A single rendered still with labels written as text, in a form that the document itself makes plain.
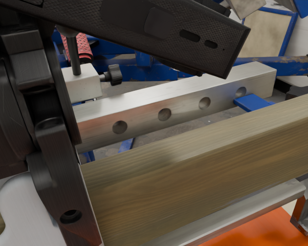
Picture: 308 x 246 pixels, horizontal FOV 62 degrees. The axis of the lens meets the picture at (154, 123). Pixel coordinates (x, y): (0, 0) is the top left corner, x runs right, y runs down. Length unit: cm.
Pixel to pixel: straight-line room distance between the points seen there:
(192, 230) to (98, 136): 20
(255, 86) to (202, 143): 29
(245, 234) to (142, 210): 16
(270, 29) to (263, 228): 252
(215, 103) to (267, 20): 240
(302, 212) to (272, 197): 6
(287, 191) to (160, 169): 12
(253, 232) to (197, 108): 19
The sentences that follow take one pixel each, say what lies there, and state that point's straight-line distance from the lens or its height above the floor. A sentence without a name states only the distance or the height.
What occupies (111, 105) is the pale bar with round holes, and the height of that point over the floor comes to 104.
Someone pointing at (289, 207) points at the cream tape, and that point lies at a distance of 35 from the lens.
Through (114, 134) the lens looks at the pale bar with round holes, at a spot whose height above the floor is 101.
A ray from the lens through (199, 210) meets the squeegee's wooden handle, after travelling 20.
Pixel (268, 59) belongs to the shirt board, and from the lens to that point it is 87.
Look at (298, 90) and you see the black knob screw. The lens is 37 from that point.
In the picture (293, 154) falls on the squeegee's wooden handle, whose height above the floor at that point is 107.
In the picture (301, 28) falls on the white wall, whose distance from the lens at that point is 262.
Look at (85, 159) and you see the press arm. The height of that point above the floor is 92.
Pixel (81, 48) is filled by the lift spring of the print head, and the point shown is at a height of 107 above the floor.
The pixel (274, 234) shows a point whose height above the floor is 96.
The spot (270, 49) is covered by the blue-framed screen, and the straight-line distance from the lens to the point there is 273.
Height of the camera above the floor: 121
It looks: 33 degrees down
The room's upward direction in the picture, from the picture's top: 5 degrees counter-clockwise
